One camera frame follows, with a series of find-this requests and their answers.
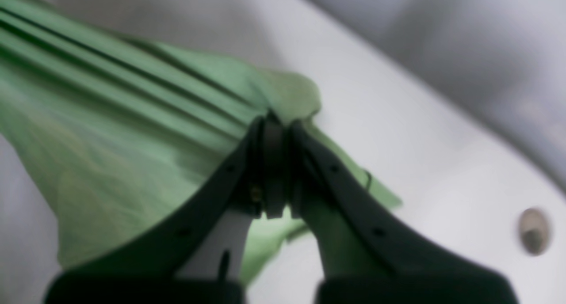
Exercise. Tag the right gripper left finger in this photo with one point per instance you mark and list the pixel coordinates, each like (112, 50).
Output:
(194, 255)

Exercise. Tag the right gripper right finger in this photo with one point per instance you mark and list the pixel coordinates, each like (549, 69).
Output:
(369, 256)

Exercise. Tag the green T-shirt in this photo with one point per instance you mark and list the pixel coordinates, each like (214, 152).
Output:
(117, 132)

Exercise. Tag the right table grommet hole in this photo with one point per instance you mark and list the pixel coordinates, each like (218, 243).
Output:
(534, 231)

